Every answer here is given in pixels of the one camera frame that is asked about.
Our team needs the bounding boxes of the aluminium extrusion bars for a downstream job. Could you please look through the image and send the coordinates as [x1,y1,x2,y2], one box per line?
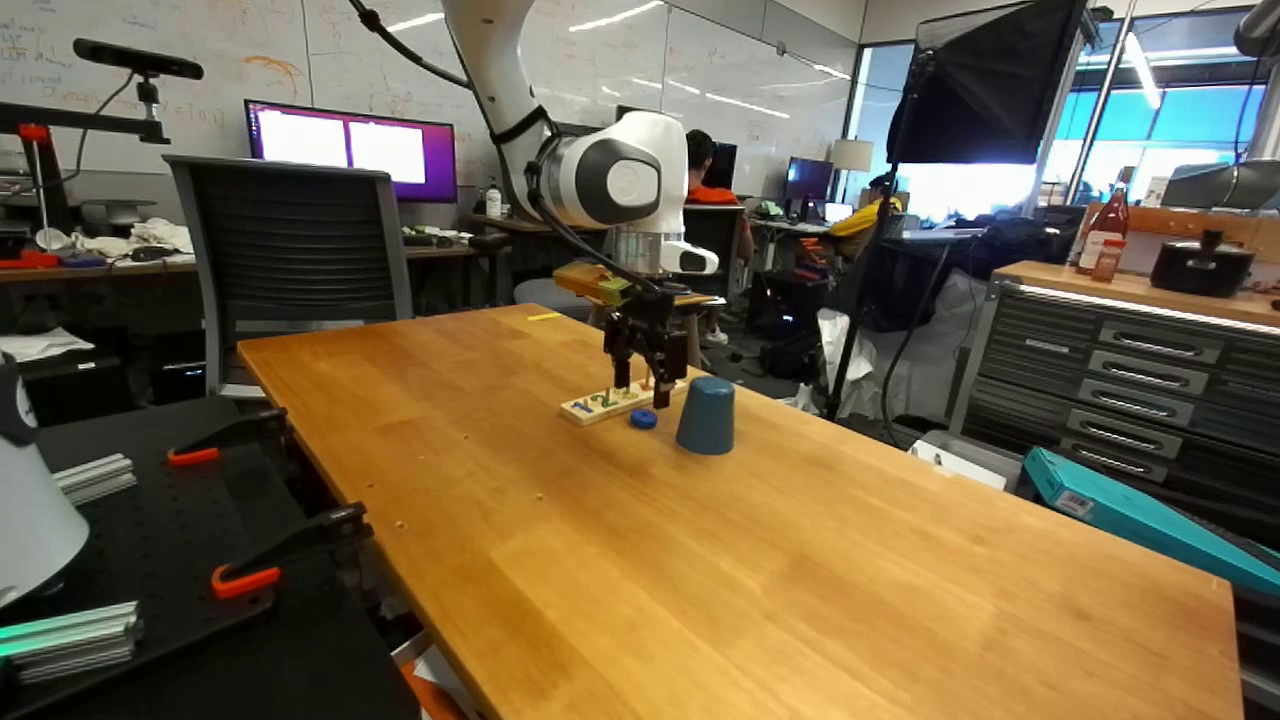
[0,594,149,688]

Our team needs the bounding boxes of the short aluminium extrusion piece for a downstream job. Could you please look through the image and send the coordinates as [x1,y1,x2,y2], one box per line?
[48,446,139,507]

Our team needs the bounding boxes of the orange red bottle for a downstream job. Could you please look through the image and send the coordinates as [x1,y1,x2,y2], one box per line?
[1072,184,1134,283]

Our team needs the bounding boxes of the grey drawer cabinet wooden top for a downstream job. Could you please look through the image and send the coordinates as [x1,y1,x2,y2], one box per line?
[948,255,1280,541]

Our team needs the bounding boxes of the black bar camera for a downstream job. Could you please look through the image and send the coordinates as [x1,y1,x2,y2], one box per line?
[66,30,207,85]

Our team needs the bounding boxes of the blue plastic cup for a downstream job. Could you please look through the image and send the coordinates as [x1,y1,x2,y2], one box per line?
[672,371,743,459]

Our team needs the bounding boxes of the wooden peg stand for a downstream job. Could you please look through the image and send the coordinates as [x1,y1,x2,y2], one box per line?
[551,375,658,426]

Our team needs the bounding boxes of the black pot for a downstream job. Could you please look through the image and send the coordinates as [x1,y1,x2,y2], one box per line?
[1147,229,1259,300]

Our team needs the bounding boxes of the black orange bar clamp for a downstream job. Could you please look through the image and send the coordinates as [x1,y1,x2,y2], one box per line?
[163,404,291,475]
[202,501,374,604]

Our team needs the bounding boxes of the person in yellow shirt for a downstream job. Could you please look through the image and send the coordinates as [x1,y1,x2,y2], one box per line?
[824,166,906,255]

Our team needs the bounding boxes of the grey mesh office chair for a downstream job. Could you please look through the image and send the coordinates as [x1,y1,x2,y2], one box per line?
[163,148,421,398]

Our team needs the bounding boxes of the black light stand pole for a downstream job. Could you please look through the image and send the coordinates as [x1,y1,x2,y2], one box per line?
[818,154,898,422]

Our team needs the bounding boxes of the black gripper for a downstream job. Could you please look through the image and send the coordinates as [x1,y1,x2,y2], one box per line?
[601,283,700,412]

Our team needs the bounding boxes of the lit computer monitor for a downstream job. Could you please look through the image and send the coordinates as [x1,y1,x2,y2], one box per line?
[238,96,463,207]

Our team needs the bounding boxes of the person in orange shirt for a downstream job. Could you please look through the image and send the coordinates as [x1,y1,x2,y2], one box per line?
[684,125,743,207]

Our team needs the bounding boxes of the teal case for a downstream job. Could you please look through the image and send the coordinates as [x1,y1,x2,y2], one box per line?
[1018,445,1280,609]

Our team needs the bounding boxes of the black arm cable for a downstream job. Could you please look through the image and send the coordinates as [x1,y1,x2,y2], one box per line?
[343,0,472,91]

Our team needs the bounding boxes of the white flat box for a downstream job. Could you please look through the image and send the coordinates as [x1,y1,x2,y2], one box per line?
[906,426,1026,494]

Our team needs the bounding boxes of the black softbox light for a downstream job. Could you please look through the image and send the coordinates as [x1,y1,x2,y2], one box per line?
[882,0,1090,171]

